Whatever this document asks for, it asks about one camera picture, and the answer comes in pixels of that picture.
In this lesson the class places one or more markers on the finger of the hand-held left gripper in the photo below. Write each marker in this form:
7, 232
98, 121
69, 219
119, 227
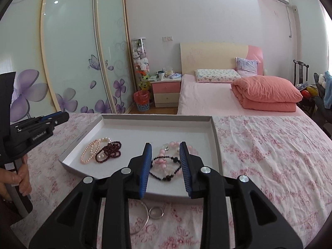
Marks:
50, 115
62, 119

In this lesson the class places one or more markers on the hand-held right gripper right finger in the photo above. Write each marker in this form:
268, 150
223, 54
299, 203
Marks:
186, 171

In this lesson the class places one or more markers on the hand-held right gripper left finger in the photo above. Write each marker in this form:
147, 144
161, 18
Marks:
145, 171

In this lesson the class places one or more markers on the grey shallow box tray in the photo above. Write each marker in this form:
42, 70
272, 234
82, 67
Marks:
155, 129

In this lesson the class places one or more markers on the person's left hand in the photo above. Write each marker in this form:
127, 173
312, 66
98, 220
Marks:
26, 179

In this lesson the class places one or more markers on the thin silver bangle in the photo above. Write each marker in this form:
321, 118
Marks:
148, 216

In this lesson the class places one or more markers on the flower print sliding wardrobe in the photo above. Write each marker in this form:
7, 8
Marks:
72, 51

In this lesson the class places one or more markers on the red trash bin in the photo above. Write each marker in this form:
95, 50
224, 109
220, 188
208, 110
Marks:
142, 99

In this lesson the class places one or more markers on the pink bed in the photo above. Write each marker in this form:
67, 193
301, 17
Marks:
205, 96

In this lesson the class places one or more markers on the pink nightstand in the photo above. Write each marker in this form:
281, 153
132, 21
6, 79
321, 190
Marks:
166, 90

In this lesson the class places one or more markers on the floral bed sheet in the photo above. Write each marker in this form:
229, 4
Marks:
272, 160

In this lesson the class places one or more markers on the green yellow plush toy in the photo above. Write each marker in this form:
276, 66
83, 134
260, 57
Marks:
144, 83

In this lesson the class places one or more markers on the white cup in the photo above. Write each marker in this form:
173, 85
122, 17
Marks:
161, 75

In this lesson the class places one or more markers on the clear plush toy display tube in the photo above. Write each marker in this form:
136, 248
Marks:
140, 57

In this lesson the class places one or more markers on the patterned flat pillow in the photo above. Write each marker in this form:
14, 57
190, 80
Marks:
217, 75

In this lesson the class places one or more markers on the folded salmon quilt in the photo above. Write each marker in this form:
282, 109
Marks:
264, 90

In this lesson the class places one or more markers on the beige pink headboard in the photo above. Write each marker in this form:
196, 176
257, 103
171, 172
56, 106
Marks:
207, 57

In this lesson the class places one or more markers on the purple pillow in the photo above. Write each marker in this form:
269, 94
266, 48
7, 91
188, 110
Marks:
246, 66

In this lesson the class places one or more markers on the colorful toy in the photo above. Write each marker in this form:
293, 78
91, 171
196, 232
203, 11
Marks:
310, 90

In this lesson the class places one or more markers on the dark wooden chair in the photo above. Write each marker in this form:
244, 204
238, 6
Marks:
300, 72

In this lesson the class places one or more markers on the grey office chair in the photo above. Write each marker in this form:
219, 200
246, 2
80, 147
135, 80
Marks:
321, 103

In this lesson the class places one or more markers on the blue garment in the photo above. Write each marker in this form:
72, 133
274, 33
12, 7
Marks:
329, 88

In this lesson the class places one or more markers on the wall switch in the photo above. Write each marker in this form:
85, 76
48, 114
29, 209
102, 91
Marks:
167, 38

